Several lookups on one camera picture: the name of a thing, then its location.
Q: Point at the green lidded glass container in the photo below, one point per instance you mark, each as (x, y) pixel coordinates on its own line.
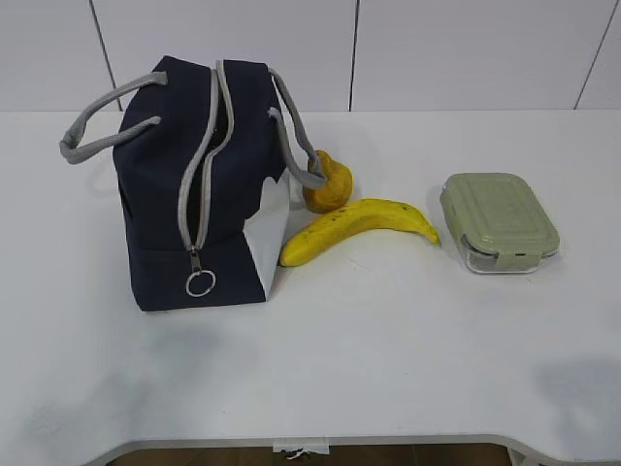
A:
(497, 223)

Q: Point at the navy blue lunch bag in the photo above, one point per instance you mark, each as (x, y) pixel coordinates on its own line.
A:
(203, 157)

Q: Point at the yellow pear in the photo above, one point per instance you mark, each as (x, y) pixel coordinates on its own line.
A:
(337, 190)

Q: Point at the white tape on table edge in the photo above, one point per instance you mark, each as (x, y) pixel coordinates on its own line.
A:
(293, 450)

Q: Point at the yellow banana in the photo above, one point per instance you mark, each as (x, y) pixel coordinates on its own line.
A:
(350, 220)

